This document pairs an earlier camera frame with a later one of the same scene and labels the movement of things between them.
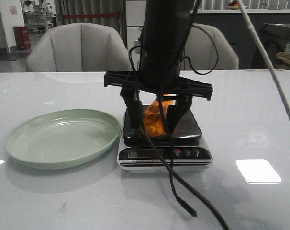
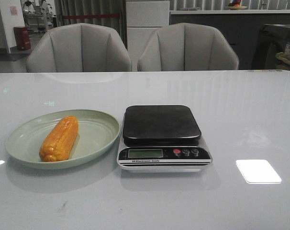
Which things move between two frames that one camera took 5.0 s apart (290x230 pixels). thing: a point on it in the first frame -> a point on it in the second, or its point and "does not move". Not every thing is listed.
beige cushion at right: [287, 61] does not move
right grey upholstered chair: [206, 49] does not move
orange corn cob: [152, 117] -> [59, 144]
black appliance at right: [275, 38] does not move
